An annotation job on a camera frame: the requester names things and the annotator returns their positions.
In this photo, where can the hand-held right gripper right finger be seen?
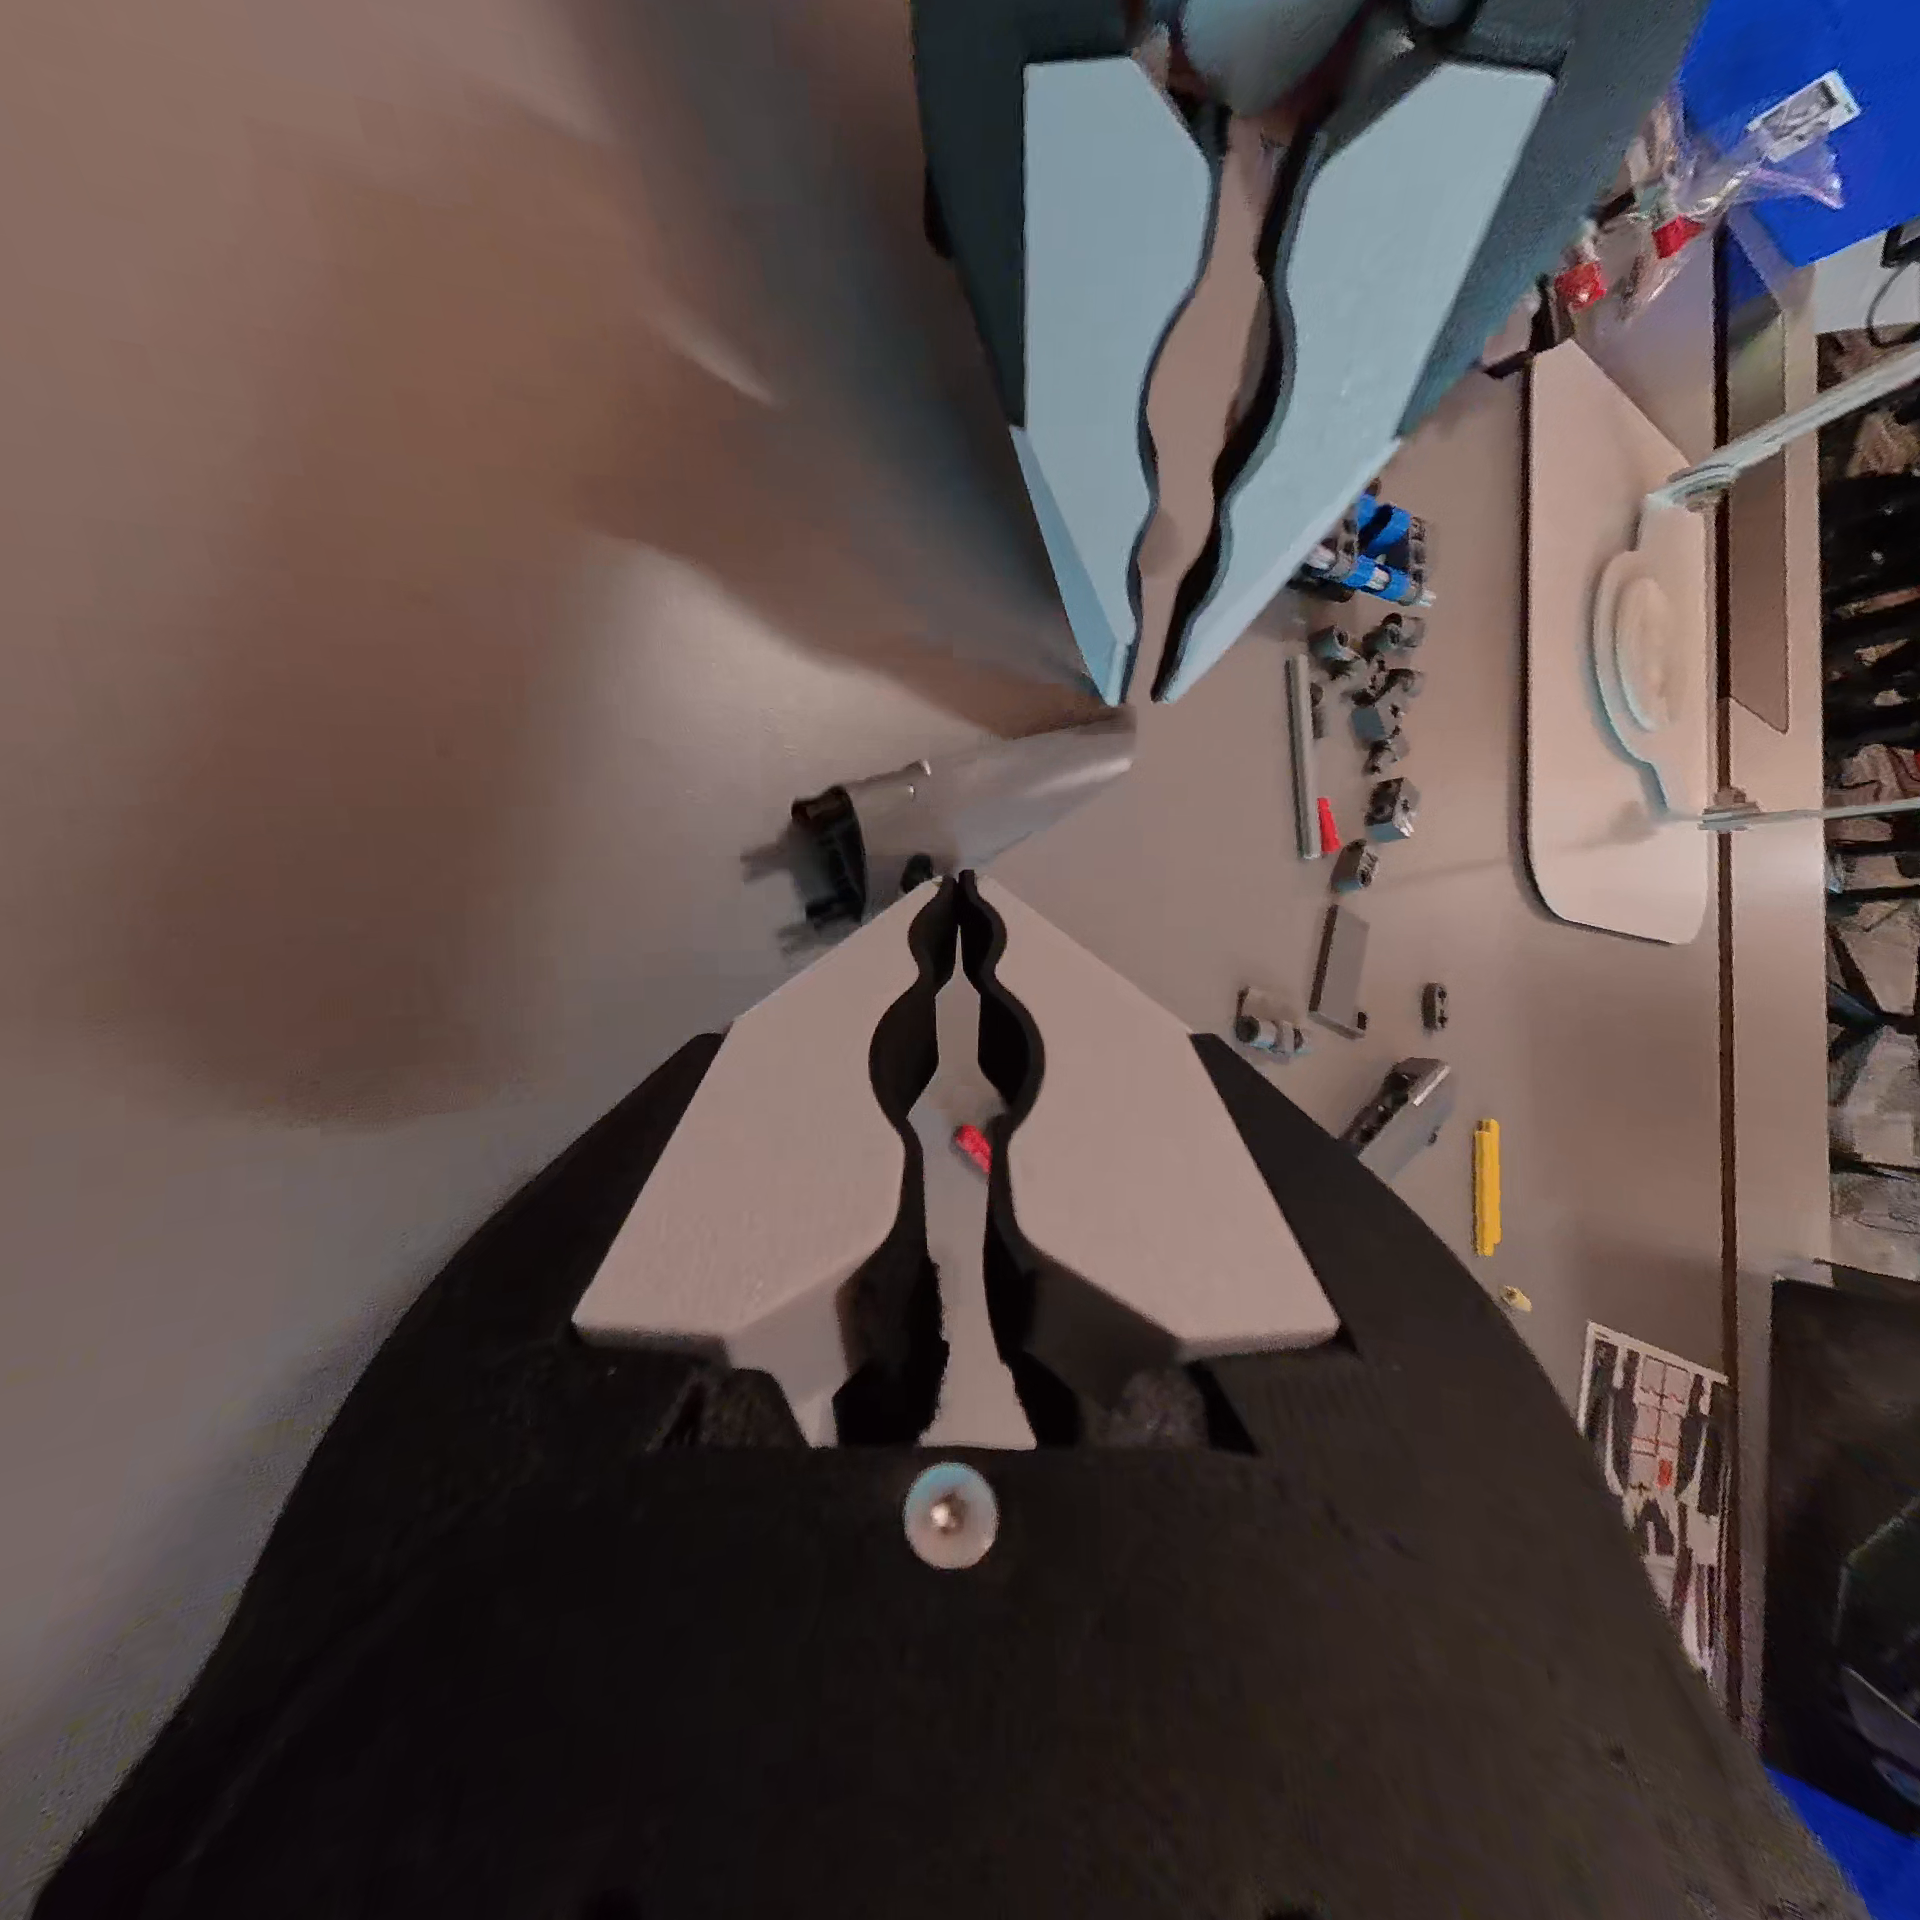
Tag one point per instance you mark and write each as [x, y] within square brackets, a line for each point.
[1171, 1200]

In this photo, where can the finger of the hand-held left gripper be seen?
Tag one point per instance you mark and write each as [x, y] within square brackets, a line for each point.
[1382, 270]
[1095, 270]

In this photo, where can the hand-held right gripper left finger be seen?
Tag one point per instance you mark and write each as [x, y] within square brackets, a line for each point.
[734, 1185]

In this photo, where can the dark grey lego wedge panel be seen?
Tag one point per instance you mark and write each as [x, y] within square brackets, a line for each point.
[1037, 780]

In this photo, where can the lego sticker sheet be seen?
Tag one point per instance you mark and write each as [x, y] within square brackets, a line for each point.
[1651, 1440]

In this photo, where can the grey lego panel with holes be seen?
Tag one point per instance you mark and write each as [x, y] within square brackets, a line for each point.
[1403, 1103]

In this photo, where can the blue and black lego assembly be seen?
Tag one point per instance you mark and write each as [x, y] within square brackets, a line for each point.
[1373, 555]

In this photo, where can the yellow lego axle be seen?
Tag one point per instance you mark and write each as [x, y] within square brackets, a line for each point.
[1484, 1185]

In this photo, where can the clear bag with lego parts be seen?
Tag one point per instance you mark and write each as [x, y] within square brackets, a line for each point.
[1725, 164]

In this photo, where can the grey lego axle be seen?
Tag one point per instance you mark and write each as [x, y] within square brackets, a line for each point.
[1301, 750]

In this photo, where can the lego set box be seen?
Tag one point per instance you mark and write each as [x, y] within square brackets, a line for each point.
[1845, 1500]

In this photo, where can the dark grey piece with blue pin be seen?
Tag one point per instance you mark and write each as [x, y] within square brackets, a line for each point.
[1267, 1027]

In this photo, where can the cluster of dark grey connectors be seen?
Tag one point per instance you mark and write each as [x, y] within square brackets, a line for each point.
[1382, 735]

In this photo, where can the blue bin with square tag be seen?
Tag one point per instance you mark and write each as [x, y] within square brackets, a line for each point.
[1876, 182]

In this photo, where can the white book stand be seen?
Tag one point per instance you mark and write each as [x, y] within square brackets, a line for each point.
[1589, 826]

